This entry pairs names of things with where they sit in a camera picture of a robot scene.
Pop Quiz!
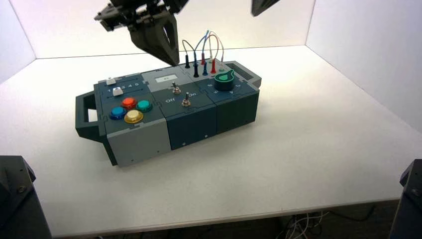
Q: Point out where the green round push button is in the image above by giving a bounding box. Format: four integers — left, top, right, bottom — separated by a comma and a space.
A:
136, 100, 153, 113

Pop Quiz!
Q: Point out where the white banana plug cable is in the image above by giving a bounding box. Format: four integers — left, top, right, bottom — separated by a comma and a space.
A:
208, 31, 225, 73

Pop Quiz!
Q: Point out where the thin white floor cable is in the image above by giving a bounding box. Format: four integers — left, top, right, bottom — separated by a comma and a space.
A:
287, 212, 330, 239

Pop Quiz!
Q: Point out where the dark teal grey control box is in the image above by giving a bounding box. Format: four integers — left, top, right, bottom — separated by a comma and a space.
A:
75, 60, 262, 167

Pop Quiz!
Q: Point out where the red round push button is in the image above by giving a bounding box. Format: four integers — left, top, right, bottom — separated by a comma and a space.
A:
121, 97, 138, 110

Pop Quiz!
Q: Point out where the red banana plug cable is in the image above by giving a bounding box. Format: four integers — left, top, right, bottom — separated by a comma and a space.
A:
201, 34, 220, 74

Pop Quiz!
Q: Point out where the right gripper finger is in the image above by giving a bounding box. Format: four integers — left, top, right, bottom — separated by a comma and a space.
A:
256, 0, 281, 17
251, 0, 266, 17

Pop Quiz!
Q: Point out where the blue round push button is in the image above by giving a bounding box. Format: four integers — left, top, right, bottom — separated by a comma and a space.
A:
109, 106, 127, 120

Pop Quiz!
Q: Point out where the thin black floor cable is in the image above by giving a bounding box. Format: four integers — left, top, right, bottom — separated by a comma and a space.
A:
329, 206, 377, 223

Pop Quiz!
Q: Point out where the blue banana plug cable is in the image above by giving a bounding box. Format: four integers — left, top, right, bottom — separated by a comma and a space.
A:
193, 29, 211, 76

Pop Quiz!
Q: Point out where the black banana plug cable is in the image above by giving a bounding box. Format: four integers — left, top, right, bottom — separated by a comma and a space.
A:
182, 39, 200, 78

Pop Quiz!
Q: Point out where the yellow round push button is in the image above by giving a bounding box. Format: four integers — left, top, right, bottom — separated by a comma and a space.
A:
123, 109, 144, 124

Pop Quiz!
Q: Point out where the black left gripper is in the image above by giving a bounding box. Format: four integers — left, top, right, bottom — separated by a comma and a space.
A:
94, 0, 190, 66

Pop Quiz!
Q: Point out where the green black rotary knob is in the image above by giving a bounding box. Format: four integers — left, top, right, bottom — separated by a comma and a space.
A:
214, 69, 235, 92

